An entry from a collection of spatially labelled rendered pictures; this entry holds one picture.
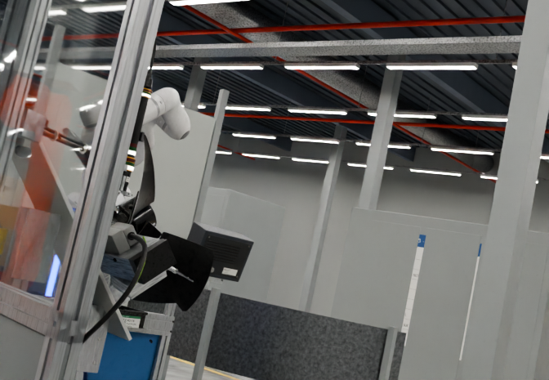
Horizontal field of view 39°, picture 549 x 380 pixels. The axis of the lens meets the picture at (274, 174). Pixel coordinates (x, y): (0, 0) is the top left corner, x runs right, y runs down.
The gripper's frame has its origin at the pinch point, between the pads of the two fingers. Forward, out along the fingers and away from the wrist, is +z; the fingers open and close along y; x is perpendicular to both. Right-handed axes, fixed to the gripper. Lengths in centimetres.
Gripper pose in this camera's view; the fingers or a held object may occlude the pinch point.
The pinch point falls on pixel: (134, 135)
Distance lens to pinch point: 266.8
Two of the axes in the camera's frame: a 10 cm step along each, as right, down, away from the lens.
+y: -7.4, -2.4, -6.3
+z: 6.4, 0.3, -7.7
